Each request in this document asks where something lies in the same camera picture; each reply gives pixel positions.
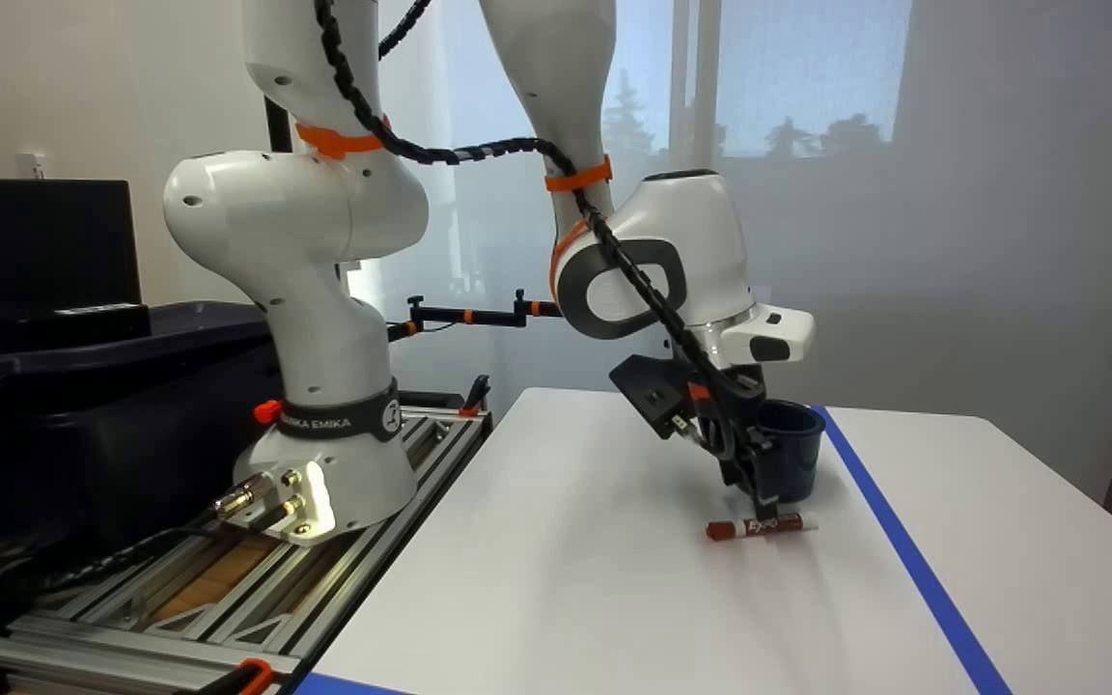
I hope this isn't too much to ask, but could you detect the orange black clamp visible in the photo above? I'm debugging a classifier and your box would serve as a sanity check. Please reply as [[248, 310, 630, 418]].
[[233, 657, 280, 695]]

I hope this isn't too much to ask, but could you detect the short blue tape piece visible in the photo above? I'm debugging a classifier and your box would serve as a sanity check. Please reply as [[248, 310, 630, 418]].
[[289, 666, 412, 695]]

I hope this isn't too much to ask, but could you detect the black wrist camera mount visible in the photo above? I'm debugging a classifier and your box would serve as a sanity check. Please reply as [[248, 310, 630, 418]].
[[606, 349, 703, 443]]

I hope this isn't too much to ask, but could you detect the grey braided cable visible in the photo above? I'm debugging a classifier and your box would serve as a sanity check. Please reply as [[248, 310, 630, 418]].
[[27, 512, 239, 598]]

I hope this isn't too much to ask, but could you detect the black cart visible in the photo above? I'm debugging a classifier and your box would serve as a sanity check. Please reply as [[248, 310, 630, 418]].
[[0, 295, 289, 642]]

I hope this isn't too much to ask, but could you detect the red capped marker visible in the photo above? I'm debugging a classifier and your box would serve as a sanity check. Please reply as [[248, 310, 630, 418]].
[[703, 508, 817, 543]]

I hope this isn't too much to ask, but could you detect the orange strap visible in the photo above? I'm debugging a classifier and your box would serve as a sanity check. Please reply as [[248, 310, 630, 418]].
[[540, 155, 618, 201], [293, 120, 390, 165]]

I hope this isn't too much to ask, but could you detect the dark teal mug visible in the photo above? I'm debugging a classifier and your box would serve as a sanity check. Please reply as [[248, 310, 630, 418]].
[[745, 398, 830, 508]]

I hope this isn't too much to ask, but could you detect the aluminium extrusion base frame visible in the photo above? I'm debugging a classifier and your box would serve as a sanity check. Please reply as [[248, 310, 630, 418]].
[[0, 383, 497, 695]]

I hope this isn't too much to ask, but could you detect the sheer white curtain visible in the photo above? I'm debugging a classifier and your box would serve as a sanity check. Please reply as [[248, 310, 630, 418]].
[[360, 0, 1112, 496]]

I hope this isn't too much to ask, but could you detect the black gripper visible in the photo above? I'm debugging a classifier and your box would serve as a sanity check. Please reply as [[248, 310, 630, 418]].
[[683, 360, 800, 527]]

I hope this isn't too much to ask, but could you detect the black corrugated cable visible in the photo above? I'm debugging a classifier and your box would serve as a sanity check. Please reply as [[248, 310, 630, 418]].
[[310, 0, 768, 496]]

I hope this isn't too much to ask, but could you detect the long blue tape strip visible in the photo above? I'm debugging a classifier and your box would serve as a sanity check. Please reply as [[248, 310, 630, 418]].
[[812, 400, 1015, 695]]

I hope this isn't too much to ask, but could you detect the black monitor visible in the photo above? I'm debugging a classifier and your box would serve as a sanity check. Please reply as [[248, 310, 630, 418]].
[[0, 176, 156, 355]]

